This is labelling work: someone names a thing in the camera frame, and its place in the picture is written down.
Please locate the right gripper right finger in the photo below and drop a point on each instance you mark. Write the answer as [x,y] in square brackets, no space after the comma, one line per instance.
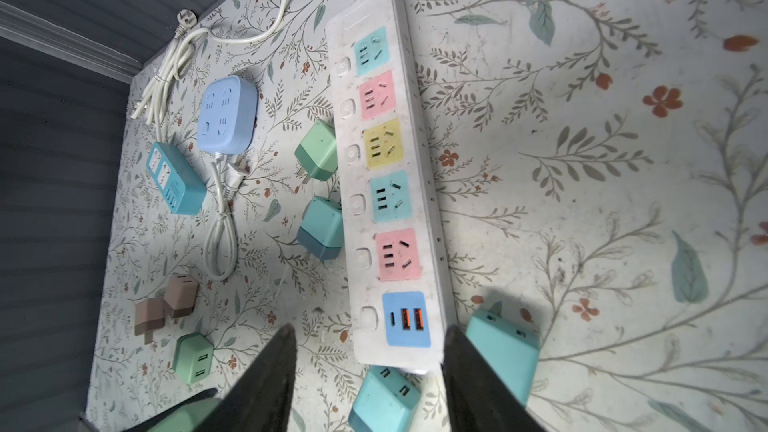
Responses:
[477,400]

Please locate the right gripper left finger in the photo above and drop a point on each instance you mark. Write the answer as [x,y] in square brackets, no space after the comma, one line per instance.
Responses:
[261,399]

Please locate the teal plug adapter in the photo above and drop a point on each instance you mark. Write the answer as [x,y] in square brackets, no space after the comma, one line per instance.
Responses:
[387,401]
[511,352]
[321,231]

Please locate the long white power strip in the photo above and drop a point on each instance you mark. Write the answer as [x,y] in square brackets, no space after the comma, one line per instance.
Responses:
[396,260]

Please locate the green plug adapter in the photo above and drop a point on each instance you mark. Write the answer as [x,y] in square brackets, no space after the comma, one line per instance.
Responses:
[188,417]
[193,358]
[317,151]

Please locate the brown plug adapter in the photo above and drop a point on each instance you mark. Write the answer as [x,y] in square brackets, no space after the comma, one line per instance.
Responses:
[149,317]
[180,295]

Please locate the teal small power strip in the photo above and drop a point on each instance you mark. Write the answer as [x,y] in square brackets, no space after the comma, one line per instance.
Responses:
[179,184]

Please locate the blue square power socket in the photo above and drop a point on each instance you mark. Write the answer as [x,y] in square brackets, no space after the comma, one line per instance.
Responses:
[227,116]

